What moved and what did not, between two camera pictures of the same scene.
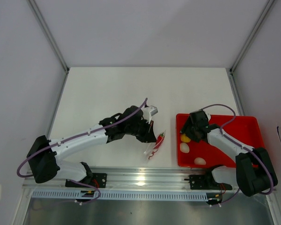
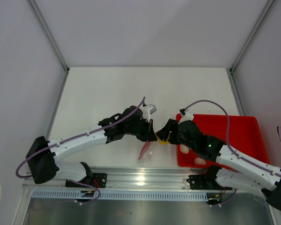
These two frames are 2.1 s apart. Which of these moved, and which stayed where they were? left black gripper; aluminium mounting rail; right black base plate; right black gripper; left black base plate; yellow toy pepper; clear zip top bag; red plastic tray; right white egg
Moved: right black gripper; yellow toy pepper; clear zip top bag
Stayed: right white egg; right black base plate; left black gripper; red plastic tray; aluminium mounting rail; left black base plate
